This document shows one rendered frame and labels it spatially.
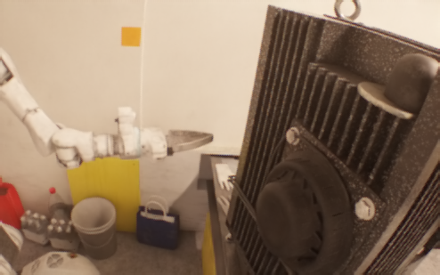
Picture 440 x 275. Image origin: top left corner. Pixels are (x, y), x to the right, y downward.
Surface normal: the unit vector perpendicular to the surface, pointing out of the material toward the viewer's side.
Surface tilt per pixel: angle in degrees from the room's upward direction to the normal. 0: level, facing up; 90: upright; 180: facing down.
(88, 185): 87
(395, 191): 90
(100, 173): 87
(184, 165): 90
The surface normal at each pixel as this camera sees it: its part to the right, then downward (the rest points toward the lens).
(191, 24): 0.11, 0.51
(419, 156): -0.93, 0.06
